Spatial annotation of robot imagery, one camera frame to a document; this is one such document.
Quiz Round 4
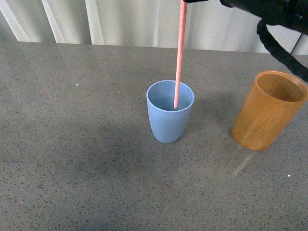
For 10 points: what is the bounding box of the pink chopstick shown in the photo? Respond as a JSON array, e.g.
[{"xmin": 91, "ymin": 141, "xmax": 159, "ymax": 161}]
[{"xmin": 174, "ymin": 0, "xmax": 187, "ymax": 109}]

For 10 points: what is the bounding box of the black cable strap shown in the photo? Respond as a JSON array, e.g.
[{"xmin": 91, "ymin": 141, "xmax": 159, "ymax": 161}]
[{"xmin": 256, "ymin": 18, "xmax": 308, "ymax": 83}]

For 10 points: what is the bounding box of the blue plastic cup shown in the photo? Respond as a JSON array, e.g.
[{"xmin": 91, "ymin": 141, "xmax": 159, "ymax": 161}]
[{"xmin": 146, "ymin": 80, "xmax": 195, "ymax": 143}]

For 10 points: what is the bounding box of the brown bamboo holder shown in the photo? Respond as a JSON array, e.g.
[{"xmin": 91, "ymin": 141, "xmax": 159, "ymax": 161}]
[{"xmin": 231, "ymin": 71, "xmax": 308, "ymax": 151}]

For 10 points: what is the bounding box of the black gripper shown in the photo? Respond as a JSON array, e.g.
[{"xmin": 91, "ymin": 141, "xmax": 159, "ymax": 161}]
[{"xmin": 183, "ymin": 0, "xmax": 308, "ymax": 35}]

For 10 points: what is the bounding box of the white curtain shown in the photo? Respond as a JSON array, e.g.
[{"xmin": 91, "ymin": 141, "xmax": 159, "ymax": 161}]
[{"xmin": 0, "ymin": 0, "xmax": 308, "ymax": 56}]

